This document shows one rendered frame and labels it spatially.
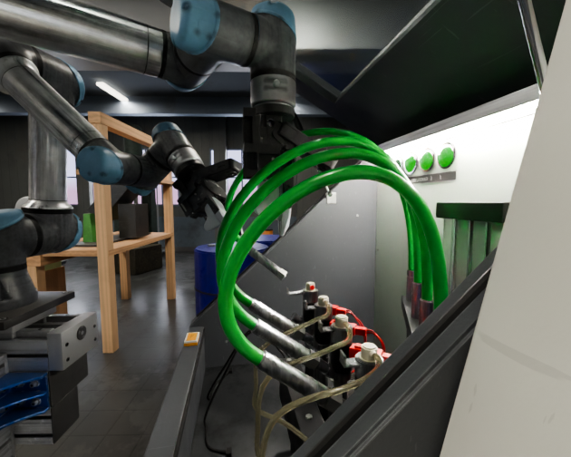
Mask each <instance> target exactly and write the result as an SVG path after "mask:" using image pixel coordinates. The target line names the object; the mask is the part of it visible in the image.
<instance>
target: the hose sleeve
mask: <svg viewBox="0 0 571 457"><path fill-rule="evenodd" d="M248 255H249V256H250V257H252V258H253V259H255V260H256V261H258V262H259V263H260V264H261V265H263V266H264V267H266V268H267V269H268V270H270V271H271V272H272V273H274V274H275V275H276V274H277V273H278V272H279V270H280V267H279V266H277V265H276V264H275V263H274V262H272V261H271V260H269V259H268V258H266V257H265V256H264V255H263V254H261V253H260V252H259V251H257V250H256V249H255V248H253V247H252V248H251V249H250V251H249V252H248Z"/></svg>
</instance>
